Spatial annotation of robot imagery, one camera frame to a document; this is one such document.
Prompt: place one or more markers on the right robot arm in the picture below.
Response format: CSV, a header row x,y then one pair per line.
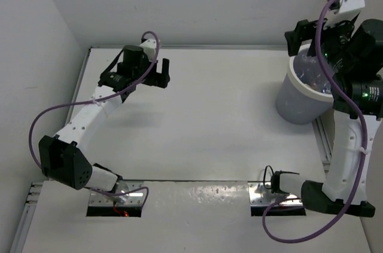
x,y
355,57

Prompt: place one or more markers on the aluminium rail left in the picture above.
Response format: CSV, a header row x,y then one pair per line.
x,y
26,217

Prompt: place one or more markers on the clear bottle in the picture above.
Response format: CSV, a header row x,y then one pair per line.
x,y
308,70

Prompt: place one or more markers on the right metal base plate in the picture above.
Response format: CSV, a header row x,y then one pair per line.
x,y
260,196

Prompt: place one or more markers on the grey bin white rim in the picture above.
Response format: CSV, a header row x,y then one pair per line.
x,y
297,103

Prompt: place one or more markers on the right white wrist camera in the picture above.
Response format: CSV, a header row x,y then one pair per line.
x,y
343,10

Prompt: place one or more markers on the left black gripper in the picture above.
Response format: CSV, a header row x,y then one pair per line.
x,y
158,79

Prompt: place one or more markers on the metal base plate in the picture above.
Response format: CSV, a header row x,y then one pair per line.
x,y
260,196
126,193

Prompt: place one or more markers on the aluminium rail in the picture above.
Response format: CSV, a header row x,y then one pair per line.
x,y
323,143
26,217

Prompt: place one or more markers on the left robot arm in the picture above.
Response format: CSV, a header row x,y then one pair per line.
x,y
62,155

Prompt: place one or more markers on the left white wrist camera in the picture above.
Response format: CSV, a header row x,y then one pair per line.
x,y
150,48

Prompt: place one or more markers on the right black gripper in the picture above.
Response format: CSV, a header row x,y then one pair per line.
x,y
304,29

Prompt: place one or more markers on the aluminium rail right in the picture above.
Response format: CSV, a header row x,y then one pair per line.
x,y
323,143

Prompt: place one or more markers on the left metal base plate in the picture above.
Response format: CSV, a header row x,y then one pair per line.
x,y
126,193

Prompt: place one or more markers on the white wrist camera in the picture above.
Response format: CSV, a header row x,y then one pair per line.
x,y
343,10
150,48

